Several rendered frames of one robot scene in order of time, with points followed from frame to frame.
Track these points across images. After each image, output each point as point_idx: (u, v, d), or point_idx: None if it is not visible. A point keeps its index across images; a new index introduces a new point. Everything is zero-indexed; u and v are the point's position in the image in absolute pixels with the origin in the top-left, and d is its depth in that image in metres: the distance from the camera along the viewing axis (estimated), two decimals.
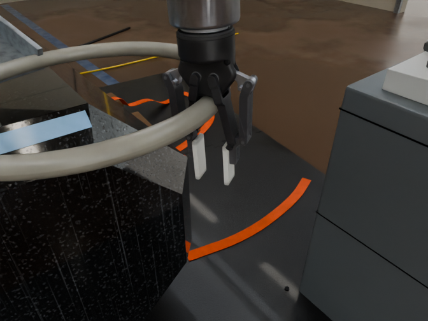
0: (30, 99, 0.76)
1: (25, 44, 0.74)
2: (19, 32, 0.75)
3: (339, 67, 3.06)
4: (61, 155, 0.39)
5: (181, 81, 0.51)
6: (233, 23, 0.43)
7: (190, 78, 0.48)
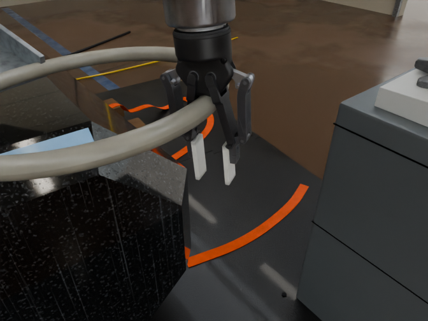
0: (35, 116, 0.79)
1: (28, 53, 0.76)
2: (21, 41, 0.76)
3: (337, 71, 3.09)
4: (60, 154, 0.40)
5: (179, 81, 0.52)
6: (228, 21, 0.43)
7: (187, 77, 0.48)
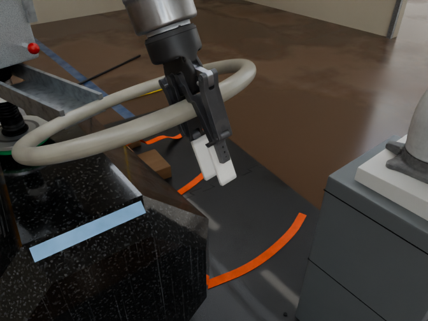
0: (100, 191, 1.05)
1: (89, 95, 0.92)
2: (83, 86, 0.93)
3: (333, 98, 3.36)
4: (130, 123, 0.50)
5: None
6: (174, 20, 0.45)
7: (167, 79, 0.52)
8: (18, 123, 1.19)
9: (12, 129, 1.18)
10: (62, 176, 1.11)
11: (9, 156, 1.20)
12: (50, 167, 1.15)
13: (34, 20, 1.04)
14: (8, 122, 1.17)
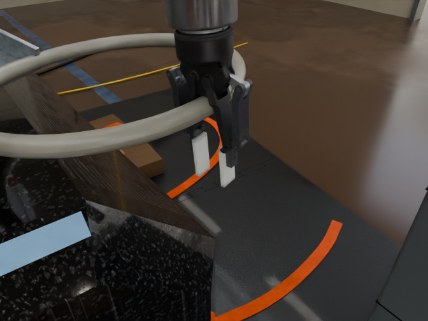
0: (2, 192, 0.53)
1: (19, 46, 0.75)
2: (9, 35, 0.75)
3: (358, 81, 2.83)
4: (147, 123, 0.45)
5: (184, 78, 0.52)
6: (223, 25, 0.42)
7: (187, 77, 0.48)
8: None
9: None
10: None
11: None
12: None
13: None
14: None
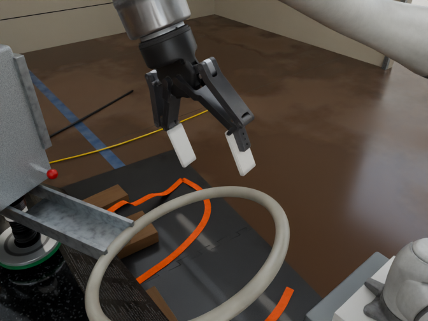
0: None
1: (120, 221, 1.00)
2: (112, 214, 1.01)
3: (326, 143, 3.33)
4: (218, 313, 0.62)
5: (162, 83, 0.55)
6: (172, 23, 0.44)
7: (162, 81, 0.51)
8: (32, 234, 1.22)
9: (27, 241, 1.22)
10: (31, 316, 1.08)
11: None
12: (20, 302, 1.12)
13: (49, 146, 1.09)
14: (23, 235, 1.20)
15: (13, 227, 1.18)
